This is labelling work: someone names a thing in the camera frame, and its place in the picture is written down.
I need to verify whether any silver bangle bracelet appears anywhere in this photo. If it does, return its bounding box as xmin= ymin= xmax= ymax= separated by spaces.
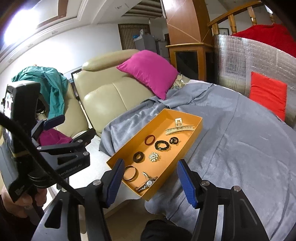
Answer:
xmin=122 ymin=165 xmax=139 ymax=182

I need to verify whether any silver gold wristwatch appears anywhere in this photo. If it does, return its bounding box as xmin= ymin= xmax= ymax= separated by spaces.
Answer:
xmin=135 ymin=172 xmax=158 ymax=193

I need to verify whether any brown hair tie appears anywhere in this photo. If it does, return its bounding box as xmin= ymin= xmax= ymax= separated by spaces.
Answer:
xmin=132 ymin=151 xmax=145 ymax=163

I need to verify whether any gold pearl brooch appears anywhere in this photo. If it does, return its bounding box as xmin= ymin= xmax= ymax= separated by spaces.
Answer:
xmin=149 ymin=152 xmax=159 ymax=162

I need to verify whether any orange cardboard tray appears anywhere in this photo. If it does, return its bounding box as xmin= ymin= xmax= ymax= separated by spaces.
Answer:
xmin=107 ymin=109 xmax=203 ymax=201

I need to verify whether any black beaded scrunchie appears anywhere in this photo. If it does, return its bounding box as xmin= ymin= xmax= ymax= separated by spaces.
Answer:
xmin=154 ymin=140 xmax=170 ymax=151

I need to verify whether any maroon hair tie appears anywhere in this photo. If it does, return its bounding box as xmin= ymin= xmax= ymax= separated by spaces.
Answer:
xmin=144 ymin=134 xmax=156 ymax=146

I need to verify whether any cream hair claw clip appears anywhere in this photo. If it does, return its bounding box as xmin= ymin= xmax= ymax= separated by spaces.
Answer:
xmin=166 ymin=118 xmax=195 ymax=135

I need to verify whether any person left hand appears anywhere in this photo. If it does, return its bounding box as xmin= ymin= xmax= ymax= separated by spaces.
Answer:
xmin=1 ymin=186 xmax=47 ymax=218

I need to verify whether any magenta cloth on sofa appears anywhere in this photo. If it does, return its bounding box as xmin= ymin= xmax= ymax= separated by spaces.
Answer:
xmin=37 ymin=128 xmax=72 ymax=146

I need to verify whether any teal garment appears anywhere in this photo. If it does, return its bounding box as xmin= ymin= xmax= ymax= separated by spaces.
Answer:
xmin=11 ymin=66 xmax=69 ymax=119

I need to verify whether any beige leather sofa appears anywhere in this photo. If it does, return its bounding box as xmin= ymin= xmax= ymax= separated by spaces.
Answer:
xmin=55 ymin=49 xmax=154 ymax=138

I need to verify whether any grey bed blanket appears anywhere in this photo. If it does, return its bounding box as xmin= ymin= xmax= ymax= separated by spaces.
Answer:
xmin=99 ymin=81 xmax=295 ymax=240

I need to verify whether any magenta pillow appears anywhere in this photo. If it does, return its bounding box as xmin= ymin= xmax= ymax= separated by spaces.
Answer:
xmin=117 ymin=50 xmax=178 ymax=100

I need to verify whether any red pillow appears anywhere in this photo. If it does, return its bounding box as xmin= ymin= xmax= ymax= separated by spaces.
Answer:
xmin=249 ymin=72 xmax=287 ymax=121

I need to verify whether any silver foil insulation sheet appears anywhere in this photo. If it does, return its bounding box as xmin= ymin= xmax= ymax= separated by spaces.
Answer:
xmin=214 ymin=35 xmax=295 ymax=129

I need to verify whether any wooden cabinet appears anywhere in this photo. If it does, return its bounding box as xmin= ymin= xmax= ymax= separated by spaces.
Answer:
xmin=162 ymin=0 xmax=215 ymax=83

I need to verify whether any red blanket on railing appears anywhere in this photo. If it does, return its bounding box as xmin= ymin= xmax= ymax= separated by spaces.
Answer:
xmin=232 ymin=24 xmax=296 ymax=57

